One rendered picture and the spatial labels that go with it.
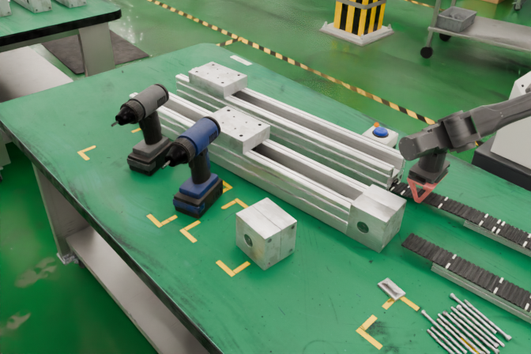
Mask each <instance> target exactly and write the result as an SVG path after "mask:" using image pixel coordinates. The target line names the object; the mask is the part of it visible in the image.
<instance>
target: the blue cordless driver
mask: <svg viewBox="0 0 531 354"><path fill-rule="evenodd" d="M220 131H221V129H220V124H219V122H218V121H217V120H215V118H213V117H211V116H205V117H203V118H202V119H199V120H198V121H197V122H196V123H195V124H194V125H193V126H191V127H190V128H189V129H187V130H186V131H185V132H183V133H182V134H181V135H179V136H178V137H177V139H176V140H175V141H173V142H172V143H171V145H170V146H169V152H168V154H167V155H166V157H165V162H166V163H165V164H164V165H163V166H162V167H161V168H162V169H165V168H166V167H167V166H168V165H169V166H170V167H174V166H177V165H179V164H189V168H190V170H191V177H190V178H189V179H188V180H187V181H186V182H185V183H183V184H182V185H181V186H180V187H179V191H178V192H177V193H176V194H175V196H174V198H173V200H172V201H173V205H174V206H175V210H176V211H178V212H180V213H183V214H186V215H188V216H190V217H194V218H196V219H200V218H201V217H202V216H203V215H204V214H205V212H206V211H207V210H208V209H209V208H210V207H211V206H212V205H213V204H214V202H215V201H216V200H217V199H218V198H219V197H220V196H221V195H222V194H223V180H222V179H220V178H218V175H216V174H213V173H211V172H210V167H211V165H210V160H209V150H208V148H207V146H208V145H210V144H211V143H212V142H213V141H214V140H215V139H216V138H217V137H218V136H219V135H220Z"/></svg>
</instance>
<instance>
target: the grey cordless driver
mask: <svg viewBox="0 0 531 354"><path fill-rule="evenodd" d="M168 100H169V92H168V90H167V89H166V88H165V87H164V86H163V85H162V84H159V83H156V84H154V85H151V86H149V87H148V88H146V89H145V90H143V91H142V92H140V93H138V94H137V95H136V96H134V97H132V98H131V99H129V100H128V101H127V102H125V103H124V104H123V105H122V106H121V107H120V112H119V113H118V114H117V115H116V116H115V121H116V122H114V123H112V124H111V126H112V127H113V126H115V125H116V124H119V125H120V126H124V125H126V124H129V123H130V124H136V123H139V126H140V129H141V130H142V132H143V135H144V139H143V140H142V141H140V142H139V143H138V144H136V145H135V146H134V147H133V148H132V150H133V152H132V153H130V154H129V155H128V157H127V163H128V164H129V167H130V169H131V170H133V171H137V172H139V173H142V174H144V175H148V176H151V175H153V174H154V173H155V172H156V171H158V170H159V169H160V168H161V167H162V166H163V165H164V164H165V163H166V162H165V157H166V155H167V154H168V152H169V146H170V145H171V143H172V141H169V138H168V137H165V136H162V134H161V130H162V128H161V125H160V119H159V115H158V112H157V111H156V110H157V109H158V108H160V107H161V106H163V105H164V104H165V103H166V102H168Z"/></svg>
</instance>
